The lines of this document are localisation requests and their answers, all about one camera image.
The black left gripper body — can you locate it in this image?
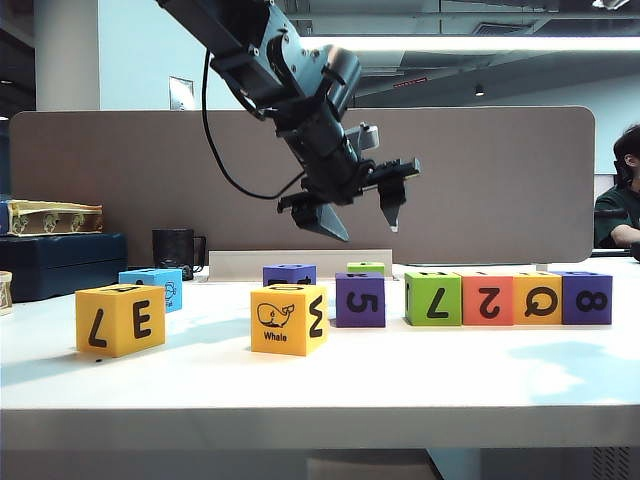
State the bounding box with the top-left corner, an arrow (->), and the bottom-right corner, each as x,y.
277,157 -> 421,215

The green block letter E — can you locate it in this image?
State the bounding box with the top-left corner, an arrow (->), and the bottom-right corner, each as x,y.
346,261 -> 387,276

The dark blue case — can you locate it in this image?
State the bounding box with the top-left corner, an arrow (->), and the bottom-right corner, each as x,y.
0,232 -> 129,305

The cream gold patterned box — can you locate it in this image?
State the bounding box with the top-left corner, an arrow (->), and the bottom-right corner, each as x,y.
8,199 -> 105,237

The purple block with O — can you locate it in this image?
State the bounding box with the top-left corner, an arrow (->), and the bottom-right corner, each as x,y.
262,263 -> 318,289

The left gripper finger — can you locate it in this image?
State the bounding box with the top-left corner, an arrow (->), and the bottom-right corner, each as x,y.
291,202 -> 350,243
378,178 -> 407,234

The beige cable tray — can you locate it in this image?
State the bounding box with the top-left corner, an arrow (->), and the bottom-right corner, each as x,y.
207,249 -> 395,282

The wall sign plate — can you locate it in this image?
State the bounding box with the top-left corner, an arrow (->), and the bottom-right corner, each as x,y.
168,75 -> 196,112

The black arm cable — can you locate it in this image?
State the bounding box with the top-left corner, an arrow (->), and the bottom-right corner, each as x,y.
201,47 -> 306,201

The yellow block with Q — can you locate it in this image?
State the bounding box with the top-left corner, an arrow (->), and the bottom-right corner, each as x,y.
512,272 -> 565,326

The red-orange block with 2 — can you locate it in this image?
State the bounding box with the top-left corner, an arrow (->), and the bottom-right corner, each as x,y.
460,272 -> 516,327

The white table leg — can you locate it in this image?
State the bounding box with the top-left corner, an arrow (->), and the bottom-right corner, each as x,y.
428,448 -> 482,480

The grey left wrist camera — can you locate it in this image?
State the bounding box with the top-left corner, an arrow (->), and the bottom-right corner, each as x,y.
356,122 -> 380,151

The purple block with 5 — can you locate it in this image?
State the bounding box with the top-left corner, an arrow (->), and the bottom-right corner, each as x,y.
335,272 -> 387,329

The yellow whale picture block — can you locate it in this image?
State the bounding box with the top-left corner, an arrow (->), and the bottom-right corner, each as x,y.
249,283 -> 330,358

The yellow block 7 and E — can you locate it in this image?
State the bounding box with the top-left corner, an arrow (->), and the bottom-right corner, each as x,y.
75,283 -> 167,359

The green block letter N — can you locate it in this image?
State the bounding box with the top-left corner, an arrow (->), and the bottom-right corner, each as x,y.
404,271 -> 463,327

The grey vented cabinet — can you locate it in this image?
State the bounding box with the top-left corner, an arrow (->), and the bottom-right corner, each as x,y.
479,447 -> 640,480

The person in dark shirt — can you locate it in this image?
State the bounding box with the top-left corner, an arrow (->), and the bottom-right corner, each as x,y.
593,124 -> 640,250

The blue letter block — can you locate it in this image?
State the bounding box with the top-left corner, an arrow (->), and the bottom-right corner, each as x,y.
118,268 -> 184,314

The black mug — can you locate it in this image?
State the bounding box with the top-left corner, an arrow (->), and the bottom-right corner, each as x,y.
152,228 -> 208,282

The brown desk divider panel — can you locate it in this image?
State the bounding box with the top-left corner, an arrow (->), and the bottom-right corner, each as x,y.
9,106 -> 598,266

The purple block with 8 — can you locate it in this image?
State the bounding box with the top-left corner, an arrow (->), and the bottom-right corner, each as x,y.
555,271 -> 614,327

